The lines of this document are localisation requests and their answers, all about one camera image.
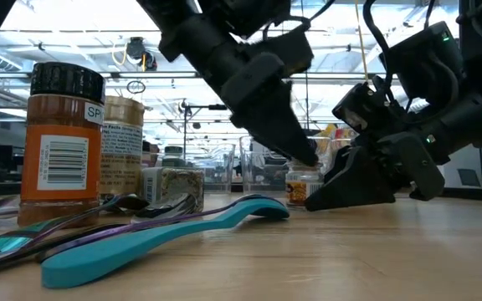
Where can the grey office chair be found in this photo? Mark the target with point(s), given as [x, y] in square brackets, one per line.
[469, 177]

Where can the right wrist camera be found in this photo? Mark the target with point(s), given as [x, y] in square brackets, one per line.
[362, 108]

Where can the black metal spoon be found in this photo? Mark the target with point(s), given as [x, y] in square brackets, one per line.
[167, 209]

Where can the teal plastic spoon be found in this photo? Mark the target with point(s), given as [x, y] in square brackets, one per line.
[140, 246]

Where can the black lid orange spice jar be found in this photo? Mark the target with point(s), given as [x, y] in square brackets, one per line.
[61, 146]

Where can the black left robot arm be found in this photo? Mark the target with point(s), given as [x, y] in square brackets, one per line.
[182, 12]

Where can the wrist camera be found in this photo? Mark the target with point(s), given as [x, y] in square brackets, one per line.
[291, 52]
[362, 108]

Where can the black ceiling spotlight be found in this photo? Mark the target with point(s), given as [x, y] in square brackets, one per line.
[136, 49]

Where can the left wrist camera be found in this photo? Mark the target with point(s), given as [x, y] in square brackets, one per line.
[291, 52]

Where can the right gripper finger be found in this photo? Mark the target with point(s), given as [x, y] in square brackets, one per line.
[358, 184]
[336, 163]

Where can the tan lid seasoning jar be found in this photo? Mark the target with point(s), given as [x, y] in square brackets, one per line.
[121, 146]

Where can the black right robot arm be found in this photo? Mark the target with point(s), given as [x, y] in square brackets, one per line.
[425, 62]

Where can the cork lid small glass jar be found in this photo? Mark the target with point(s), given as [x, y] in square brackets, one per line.
[301, 188]

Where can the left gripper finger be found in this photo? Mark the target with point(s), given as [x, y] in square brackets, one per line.
[278, 125]

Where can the green lid spice jar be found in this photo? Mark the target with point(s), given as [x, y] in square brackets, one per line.
[173, 155]

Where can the white lid bagel seasoning jar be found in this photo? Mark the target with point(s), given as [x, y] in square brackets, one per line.
[174, 188]

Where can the black lid purple label jar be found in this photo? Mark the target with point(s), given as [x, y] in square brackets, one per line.
[151, 154]

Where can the iridescent rainbow metal spoon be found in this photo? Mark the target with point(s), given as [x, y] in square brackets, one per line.
[161, 223]
[2, 242]

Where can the clear plastic bin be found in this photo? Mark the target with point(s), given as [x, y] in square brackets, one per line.
[224, 167]
[249, 167]

